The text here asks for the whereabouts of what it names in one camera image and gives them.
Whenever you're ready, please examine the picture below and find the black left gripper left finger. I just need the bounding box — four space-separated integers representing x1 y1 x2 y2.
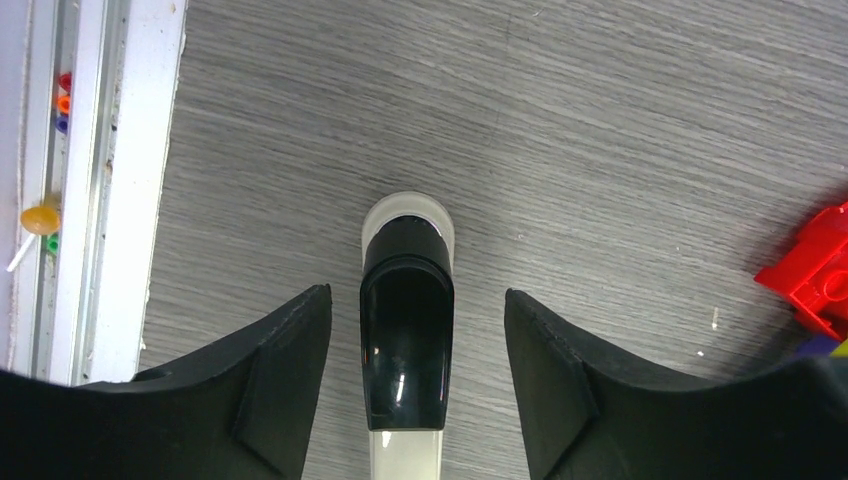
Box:
1 285 332 479

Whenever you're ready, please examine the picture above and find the green lego brick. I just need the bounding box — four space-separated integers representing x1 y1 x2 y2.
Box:
829 340 848 358

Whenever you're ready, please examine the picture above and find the red arch toy block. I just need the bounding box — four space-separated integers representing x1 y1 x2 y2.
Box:
754 204 847 342

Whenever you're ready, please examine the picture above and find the black and white stapler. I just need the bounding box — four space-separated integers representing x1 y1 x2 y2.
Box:
359 191 455 479

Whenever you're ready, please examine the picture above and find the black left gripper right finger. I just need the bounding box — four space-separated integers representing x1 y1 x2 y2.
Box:
504 289 847 479

